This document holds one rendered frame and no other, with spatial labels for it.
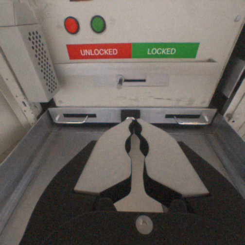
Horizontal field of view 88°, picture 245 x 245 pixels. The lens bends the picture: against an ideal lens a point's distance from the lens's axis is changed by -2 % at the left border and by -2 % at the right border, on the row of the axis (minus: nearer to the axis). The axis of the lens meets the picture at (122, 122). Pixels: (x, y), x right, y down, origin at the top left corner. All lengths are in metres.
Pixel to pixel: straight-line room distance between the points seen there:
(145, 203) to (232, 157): 0.27
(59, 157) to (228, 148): 0.48
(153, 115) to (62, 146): 0.30
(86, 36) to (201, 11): 0.25
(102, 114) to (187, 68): 0.27
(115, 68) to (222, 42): 0.26
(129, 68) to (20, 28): 0.21
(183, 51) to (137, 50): 0.11
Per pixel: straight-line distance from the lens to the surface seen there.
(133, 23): 0.36
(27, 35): 0.32
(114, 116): 0.44
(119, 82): 0.34
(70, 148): 0.43
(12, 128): 0.53
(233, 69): 0.45
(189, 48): 0.39
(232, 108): 0.48
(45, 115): 0.50
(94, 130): 0.47
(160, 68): 0.34
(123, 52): 0.37
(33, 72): 0.32
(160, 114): 0.44
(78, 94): 0.43
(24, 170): 0.44
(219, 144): 0.49
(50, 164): 0.42
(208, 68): 0.38
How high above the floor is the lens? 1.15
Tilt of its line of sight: 39 degrees down
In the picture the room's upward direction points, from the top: 2 degrees counter-clockwise
